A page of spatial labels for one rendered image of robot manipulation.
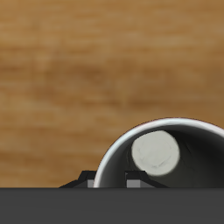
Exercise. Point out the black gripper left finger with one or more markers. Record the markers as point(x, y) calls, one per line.
point(84, 178)

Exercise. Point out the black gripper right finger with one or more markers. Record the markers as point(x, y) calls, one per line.
point(137, 178)

